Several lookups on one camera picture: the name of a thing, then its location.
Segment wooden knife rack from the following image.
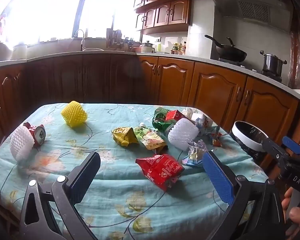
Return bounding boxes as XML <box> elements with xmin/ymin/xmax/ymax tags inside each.
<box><xmin>106</xmin><ymin>29</ymin><xmax>123</xmax><ymax>49</ymax></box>

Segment gas stove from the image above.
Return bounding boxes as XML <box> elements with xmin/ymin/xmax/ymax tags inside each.
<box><xmin>219</xmin><ymin>57</ymin><xmax>283</xmax><ymax>82</ymax></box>

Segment steel cooking pot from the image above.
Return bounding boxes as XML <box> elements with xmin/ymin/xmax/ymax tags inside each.
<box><xmin>260</xmin><ymin>50</ymin><xmax>287</xmax><ymax>77</ymax></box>

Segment wooden cabinets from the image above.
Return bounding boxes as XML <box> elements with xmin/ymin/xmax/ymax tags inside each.
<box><xmin>132</xmin><ymin>0</ymin><xmax>217</xmax><ymax>35</ymax></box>
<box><xmin>0</xmin><ymin>54</ymin><xmax>300</xmax><ymax>157</ymax></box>

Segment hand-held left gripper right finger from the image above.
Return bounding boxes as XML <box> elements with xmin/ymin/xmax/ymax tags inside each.
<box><xmin>202</xmin><ymin>150</ymin><xmax>286</xmax><ymax>240</ymax></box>

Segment floral light blue tablecloth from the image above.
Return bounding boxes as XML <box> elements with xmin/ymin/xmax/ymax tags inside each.
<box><xmin>0</xmin><ymin>102</ymin><xmax>269</xmax><ymax>240</ymax></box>

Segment crushed red drink can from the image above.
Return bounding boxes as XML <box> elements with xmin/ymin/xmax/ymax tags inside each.
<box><xmin>23</xmin><ymin>122</ymin><xmax>46</xmax><ymax>148</ymax></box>

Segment crushed green drink can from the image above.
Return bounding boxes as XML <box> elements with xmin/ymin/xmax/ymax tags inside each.
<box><xmin>152</xmin><ymin>114</ymin><xmax>177</xmax><ymax>137</ymax></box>

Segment white round container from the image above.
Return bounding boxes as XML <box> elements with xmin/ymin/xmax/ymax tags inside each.
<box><xmin>12</xmin><ymin>44</ymin><xmax>28</xmax><ymax>60</ymax></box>

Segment kitchen window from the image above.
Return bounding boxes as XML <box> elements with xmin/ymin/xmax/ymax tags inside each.
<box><xmin>4</xmin><ymin>0</ymin><xmax>138</xmax><ymax>46</ymax></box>

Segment colourful wrapper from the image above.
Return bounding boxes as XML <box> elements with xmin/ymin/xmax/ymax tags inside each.
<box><xmin>182</xmin><ymin>140</ymin><xmax>209</xmax><ymax>167</ymax></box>

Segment group of seasoning jars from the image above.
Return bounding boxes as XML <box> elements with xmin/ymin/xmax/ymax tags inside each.
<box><xmin>171</xmin><ymin>42</ymin><xmax>187</xmax><ymax>55</ymax></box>

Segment grey kitchen countertop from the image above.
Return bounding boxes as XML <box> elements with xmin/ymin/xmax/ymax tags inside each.
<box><xmin>0</xmin><ymin>49</ymin><xmax>300</xmax><ymax>101</ymax></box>

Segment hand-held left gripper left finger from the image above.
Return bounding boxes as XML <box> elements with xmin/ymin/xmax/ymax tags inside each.
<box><xmin>19</xmin><ymin>151</ymin><xmax>101</xmax><ymax>240</ymax></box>

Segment green yellow spout pouch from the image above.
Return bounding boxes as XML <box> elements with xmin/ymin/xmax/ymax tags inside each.
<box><xmin>134</xmin><ymin>122</ymin><xmax>168</xmax><ymax>155</ymax></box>

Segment steel range hood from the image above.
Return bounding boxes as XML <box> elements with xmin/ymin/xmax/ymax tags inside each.
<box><xmin>205</xmin><ymin>0</ymin><xmax>290</xmax><ymax>26</ymax></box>

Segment white lidded electric pot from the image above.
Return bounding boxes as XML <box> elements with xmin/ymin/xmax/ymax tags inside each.
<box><xmin>140</xmin><ymin>41</ymin><xmax>156</xmax><ymax>53</ymax></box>

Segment red snack packet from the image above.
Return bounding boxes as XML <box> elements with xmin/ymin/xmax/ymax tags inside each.
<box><xmin>135</xmin><ymin>154</ymin><xmax>185</xmax><ymax>192</ymax></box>

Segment white foam fruit net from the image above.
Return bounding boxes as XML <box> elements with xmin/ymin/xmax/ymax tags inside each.
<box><xmin>9</xmin><ymin>126</ymin><xmax>35</xmax><ymax>161</ymax></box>
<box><xmin>168</xmin><ymin>118</ymin><xmax>199</xmax><ymax>152</ymax></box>

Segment wooden upper cabinets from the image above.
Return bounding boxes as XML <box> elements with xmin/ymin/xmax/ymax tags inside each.
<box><xmin>132</xmin><ymin>0</ymin><xmax>217</xmax><ymax>35</ymax></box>

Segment curved metal faucet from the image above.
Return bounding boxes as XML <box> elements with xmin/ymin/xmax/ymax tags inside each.
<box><xmin>74</xmin><ymin>29</ymin><xmax>87</xmax><ymax>52</ymax></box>

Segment small red wrapper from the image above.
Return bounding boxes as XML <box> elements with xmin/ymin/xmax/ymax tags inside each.
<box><xmin>211</xmin><ymin>132</ymin><xmax>225</xmax><ymax>147</ymax></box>

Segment yellow snack wrapper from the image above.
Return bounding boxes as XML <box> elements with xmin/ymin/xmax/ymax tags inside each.
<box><xmin>112</xmin><ymin>127</ymin><xmax>140</xmax><ymax>147</ymax></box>

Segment wooden lower cabinets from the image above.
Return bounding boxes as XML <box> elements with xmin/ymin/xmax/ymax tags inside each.
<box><xmin>0</xmin><ymin>54</ymin><xmax>300</xmax><ymax>157</ymax></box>

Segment black wok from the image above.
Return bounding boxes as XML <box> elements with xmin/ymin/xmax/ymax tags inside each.
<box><xmin>204</xmin><ymin>34</ymin><xmax>248</xmax><ymax>62</ymax></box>

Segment crumpled white paper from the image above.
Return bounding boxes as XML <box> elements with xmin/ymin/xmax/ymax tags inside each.
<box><xmin>182</xmin><ymin>107</ymin><xmax>199</xmax><ymax>118</ymax></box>

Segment white kitchen appliance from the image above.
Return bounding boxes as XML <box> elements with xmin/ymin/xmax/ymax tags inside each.
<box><xmin>0</xmin><ymin>42</ymin><xmax>13</xmax><ymax>62</ymax></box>

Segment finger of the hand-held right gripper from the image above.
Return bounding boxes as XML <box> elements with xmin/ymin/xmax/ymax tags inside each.
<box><xmin>262</xmin><ymin>137</ymin><xmax>291</xmax><ymax>161</ymax></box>
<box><xmin>282</xmin><ymin>136</ymin><xmax>300</xmax><ymax>158</ymax></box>

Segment printed paper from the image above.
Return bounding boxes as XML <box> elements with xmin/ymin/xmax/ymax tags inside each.
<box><xmin>195</xmin><ymin>115</ymin><xmax>214</xmax><ymax>136</ymax></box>

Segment white rimmed bin with liner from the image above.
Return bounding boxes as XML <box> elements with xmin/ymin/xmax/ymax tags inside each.
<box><xmin>231</xmin><ymin>121</ymin><xmax>272</xmax><ymax>163</ymax></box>

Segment crushed green drink carton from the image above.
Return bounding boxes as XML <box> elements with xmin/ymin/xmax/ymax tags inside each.
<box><xmin>154</xmin><ymin>107</ymin><xmax>187</xmax><ymax>123</ymax></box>

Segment yellow foam fruit net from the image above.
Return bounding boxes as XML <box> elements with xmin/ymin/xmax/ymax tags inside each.
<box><xmin>61</xmin><ymin>101</ymin><xmax>88</xmax><ymax>128</ymax></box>

